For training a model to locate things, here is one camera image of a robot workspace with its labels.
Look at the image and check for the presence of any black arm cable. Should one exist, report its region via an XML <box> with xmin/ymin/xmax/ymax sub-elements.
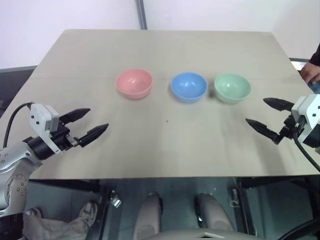
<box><xmin>292</xmin><ymin>129</ymin><xmax>320</xmax><ymax>174</ymax></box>
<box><xmin>2</xmin><ymin>101</ymin><xmax>35</xmax><ymax>149</ymax></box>

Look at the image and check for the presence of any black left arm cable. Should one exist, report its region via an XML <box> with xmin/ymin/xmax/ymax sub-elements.
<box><xmin>2</xmin><ymin>101</ymin><xmax>35</xmax><ymax>149</ymax></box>

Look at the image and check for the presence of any green plastic bowl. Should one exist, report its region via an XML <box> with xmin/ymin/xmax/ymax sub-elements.
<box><xmin>213</xmin><ymin>72</ymin><xmax>252</xmax><ymax>104</ymax></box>

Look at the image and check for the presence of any metal table leg bracket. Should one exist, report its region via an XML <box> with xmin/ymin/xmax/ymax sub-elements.
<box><xmin>109</xmin><ymin>190</ymin><xmax>123</xmax><ymax>208</ymax></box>
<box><xmin>229</xmin><ymin>188</ymin><xmax>239</xmax><ymax>208</ymax></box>

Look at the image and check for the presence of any grey robot right leg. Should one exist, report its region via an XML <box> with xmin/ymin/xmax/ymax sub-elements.
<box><xmin>194</xmin><ymin>192</ymin><xmax>235</xmax><ymax>235</ymax></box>

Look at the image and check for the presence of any grey sneaker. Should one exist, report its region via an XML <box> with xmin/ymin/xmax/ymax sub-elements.
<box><xmin>78</xmin><ymin>201</ymin><xmax>99</xmax><ymax>224</ymax></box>
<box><xmin>24</xmin><ymin>207</ymin><xmax>43</xmax><ymax>219</ymax></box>

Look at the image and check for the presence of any grey robot left leg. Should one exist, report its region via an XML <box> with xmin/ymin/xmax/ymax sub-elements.
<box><xmin>132</xmin><ymin>191</ymin><xmax>164</xmax><ymax>240</ymax></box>

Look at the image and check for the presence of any grey robot torso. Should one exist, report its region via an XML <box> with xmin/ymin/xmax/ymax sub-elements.
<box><xmin>147</xmin><ymin>224</ymin><xmax>253</xmax><ymax>240</ymax></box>

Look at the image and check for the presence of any grey robot leg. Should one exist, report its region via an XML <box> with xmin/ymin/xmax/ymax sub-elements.
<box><xmin>132</xmin><ymin>191</ymin><xmax>164</xmax><ymax>240</ymax></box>
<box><xmin>194</xmin><ymin>192</ymin><xmax>235</xmax><ymax>235</ymax></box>

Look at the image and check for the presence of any black table frame leg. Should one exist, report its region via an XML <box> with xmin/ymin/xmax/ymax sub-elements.
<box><xmin>234</xmin><ymin>176</ymin><xmax>259</xmax><ymax>240</ymax></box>
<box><xmin>94</xmin><ymin>179</ymin><xmax>119</xmax><ymax>240</ymax></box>

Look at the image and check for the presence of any pink plastic bowl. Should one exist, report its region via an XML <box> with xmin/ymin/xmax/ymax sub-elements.
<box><xmin>115</xmin><ymin>68</ymin><xmax>153</xmax><ymax>101</ymax></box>

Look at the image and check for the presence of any beige trouser leg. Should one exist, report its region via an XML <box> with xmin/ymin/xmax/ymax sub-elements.
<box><xmin>23</xmin><ymin>214</ymin><xmax>89</xmax><ymax>240</ymax></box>

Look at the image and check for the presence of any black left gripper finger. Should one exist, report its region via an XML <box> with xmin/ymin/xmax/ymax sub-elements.
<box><xmin>59</xmin><ymin>107</ymin><xmax>92</xmax><ymax>125</ymax></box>
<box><xmin>79</xmin><ymin>122</ymin><xmax>110</xmax><ymax>149</ymax></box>

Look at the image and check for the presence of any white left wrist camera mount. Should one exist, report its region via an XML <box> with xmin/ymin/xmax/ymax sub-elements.
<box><xmin>28</xmin><ymin>102</ymin><xmax>64</xmax><ymax>156</ymax></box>

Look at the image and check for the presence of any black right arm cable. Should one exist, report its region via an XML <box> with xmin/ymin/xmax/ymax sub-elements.
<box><xmin>292</xmin><ymin>129</ymin><xmax>320</xmax><ymax>174</ymax></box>

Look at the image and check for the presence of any grey vertical wall post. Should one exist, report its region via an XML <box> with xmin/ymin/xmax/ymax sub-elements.
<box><xmin>135</xmin><ymin>0</ymin><xmax>149</xmax><ymax>31</ymax></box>

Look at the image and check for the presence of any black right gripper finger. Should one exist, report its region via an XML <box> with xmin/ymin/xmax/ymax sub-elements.
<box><xmin>263</xmin><ymin>97</ymin><xmax>296</xmax><ymax>113</ymax></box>
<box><xmin>245</xmin><ymin>117</ymin><xmax>283</xmax><ymax>146</ymax></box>

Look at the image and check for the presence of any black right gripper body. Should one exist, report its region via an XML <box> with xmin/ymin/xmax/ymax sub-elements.
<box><xmin>279</xmin><ymin>113</ymin><xmax>308</xmax><ymax>141</ymax></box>

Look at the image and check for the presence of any bluish phone in hand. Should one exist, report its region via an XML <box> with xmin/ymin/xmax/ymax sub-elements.
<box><xmin>307</xmin><ymin>78</ymin><xmax>320</xmax><ymax>94</ymax></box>

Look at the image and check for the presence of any bystander bare hand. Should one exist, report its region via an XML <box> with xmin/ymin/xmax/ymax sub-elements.
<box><xmin>300</xmin><ymin>62</ymin><xmax>320</xmax><ymax>85</ymax></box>

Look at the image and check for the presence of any black floor cable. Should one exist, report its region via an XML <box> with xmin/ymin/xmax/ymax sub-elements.
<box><xmin>279</xmin><ymin>219</ymin><xmax>320</xmax><ymax>240</ymax></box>

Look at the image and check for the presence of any blue plastic bowl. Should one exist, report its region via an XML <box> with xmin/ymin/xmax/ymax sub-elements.
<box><xmin>170</xmin><ymin>72</ymin><xmax>209</xmax><ymax>104</ymax></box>

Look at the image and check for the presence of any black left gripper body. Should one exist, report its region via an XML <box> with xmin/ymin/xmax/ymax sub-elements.
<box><xmin>49</xmin><ymin>119</ymin><xmax>82</xmax><ymax>152</ymax></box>

